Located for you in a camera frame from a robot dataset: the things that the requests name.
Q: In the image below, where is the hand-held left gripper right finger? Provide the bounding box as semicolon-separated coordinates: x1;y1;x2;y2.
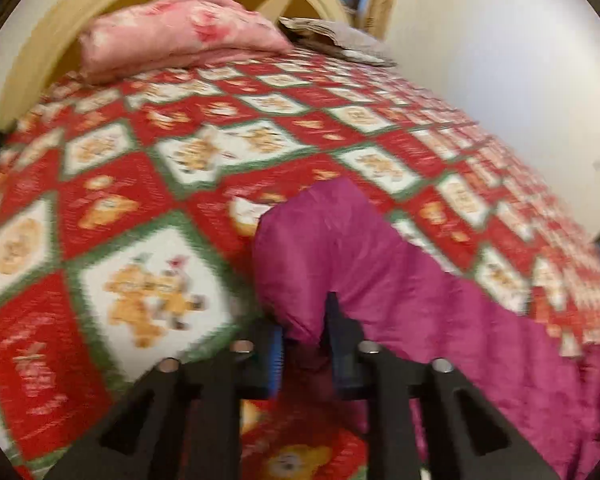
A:
322;291;562;480

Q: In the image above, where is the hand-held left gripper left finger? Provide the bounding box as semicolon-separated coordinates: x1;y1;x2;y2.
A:
42;321;286;480

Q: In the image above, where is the magenta down jacket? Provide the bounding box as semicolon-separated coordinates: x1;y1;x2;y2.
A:
252;177;600;480

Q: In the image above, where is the red printed bedspread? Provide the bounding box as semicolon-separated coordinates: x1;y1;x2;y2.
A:
0;50;600;480

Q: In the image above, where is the grey striped pillow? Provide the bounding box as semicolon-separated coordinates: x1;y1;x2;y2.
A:
278;16;398;68

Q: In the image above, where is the pink floral pillow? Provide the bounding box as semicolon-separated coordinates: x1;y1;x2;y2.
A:
77;0;296;86

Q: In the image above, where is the cream wooden headboard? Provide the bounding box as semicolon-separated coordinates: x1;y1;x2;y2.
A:
0;0;356;131

